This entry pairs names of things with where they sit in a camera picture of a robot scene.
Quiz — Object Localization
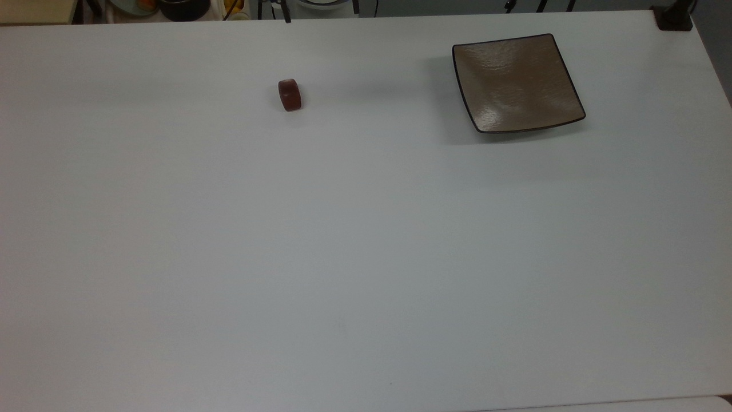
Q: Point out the small round red-brown food item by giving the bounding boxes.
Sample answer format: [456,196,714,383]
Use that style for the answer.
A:
[278,78,303,112]

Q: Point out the square brown ceramic plate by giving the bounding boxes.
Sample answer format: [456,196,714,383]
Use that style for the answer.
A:
[452,33,587,134]

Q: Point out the black pot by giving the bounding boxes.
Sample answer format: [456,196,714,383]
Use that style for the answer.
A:
[158,0,212,22]

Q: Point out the pale bowl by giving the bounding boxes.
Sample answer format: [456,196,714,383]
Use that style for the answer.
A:
[109,0,160,16]

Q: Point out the black tripod legs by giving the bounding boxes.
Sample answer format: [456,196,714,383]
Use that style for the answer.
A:
[504,0,577,13]

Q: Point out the beige box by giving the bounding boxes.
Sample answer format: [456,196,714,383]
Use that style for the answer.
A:
[0,0,78,25]

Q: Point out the black camera stand base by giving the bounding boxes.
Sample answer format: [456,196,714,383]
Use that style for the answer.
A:
[651,0,696,31]

